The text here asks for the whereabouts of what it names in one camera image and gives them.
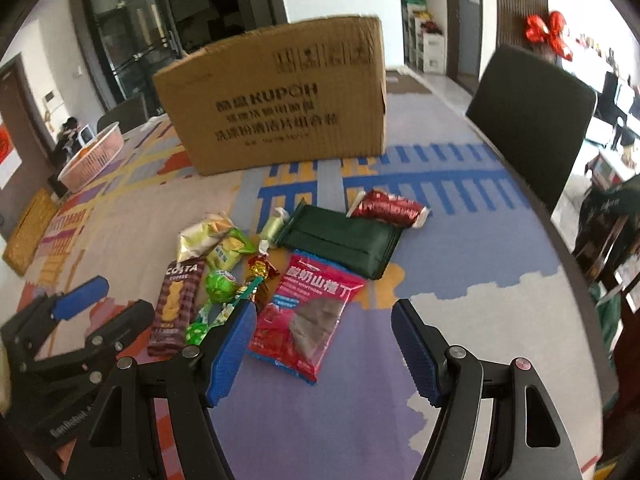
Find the yellow green snack packet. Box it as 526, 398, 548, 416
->
206, 227, 257, 272

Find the brown entrance door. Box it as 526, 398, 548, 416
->
0, 55, 56, 196

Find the brown striped biscuit packet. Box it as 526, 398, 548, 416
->
147, 258, 206, 357

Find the pale green wrapped candy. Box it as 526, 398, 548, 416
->
259, 207, 292, 253

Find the red bow balloon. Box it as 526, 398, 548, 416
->
525, 10, 576, 63

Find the white drawer unit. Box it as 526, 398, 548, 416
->
406, 0, 447, 75

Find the pile of oranges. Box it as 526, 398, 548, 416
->
65, 137, 108, 171

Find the black framed glass door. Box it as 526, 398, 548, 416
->
67, 0, 288, 111

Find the brown cardboard box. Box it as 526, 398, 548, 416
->
152, 15, 388, 177

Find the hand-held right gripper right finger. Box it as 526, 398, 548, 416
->
391, 299, 586, 480

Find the dark plush toy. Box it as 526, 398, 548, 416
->
57, 117, 83, 153

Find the red and white door poster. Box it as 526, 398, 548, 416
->
0, 120, 23, 191

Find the brown interior door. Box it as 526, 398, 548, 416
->
445, 0, 483, 81

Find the pink plastic basket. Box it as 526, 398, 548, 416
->
56, 121, 125, 192

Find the dark green packet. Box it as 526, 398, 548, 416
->
274, 201, 403, 281

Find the green floral cloth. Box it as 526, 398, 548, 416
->
575, 175, 640, 261

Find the dark upholstered chair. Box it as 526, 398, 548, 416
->
465, 44, 598, 213
96, 95, 161, 133

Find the red gold foil candy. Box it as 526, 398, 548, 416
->
246, 254, 281, 293

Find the silver gold snack packet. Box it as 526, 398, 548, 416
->
177, 212, 236, 261

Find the red foil snack packet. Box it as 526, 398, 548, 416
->
346, 190, 431, 229

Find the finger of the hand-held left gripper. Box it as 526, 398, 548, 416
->
0, 276, 110, 361
22, 300, 155, 386

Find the wooden chair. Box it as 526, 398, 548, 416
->
575, 210, 640, 306

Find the red pink snack bag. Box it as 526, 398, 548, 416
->
247, 252, 367, 386

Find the yellow woven mat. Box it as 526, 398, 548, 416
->
1, 187, 61, 277

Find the small green lollipop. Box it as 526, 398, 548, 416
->
185, 277, 268, 346

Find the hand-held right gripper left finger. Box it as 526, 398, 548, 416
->
65, 300, 258, 480

